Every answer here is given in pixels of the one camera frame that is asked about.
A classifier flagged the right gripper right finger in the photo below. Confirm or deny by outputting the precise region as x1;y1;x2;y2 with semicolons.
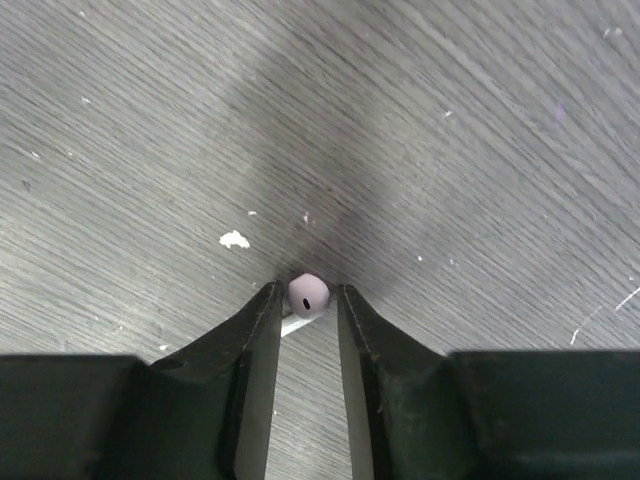
336;285;639;479

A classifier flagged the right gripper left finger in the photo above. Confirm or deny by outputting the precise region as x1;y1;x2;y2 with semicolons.
1;281;284;479

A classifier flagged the white earbud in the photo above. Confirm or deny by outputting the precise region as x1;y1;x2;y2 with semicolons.
281;273;330;337

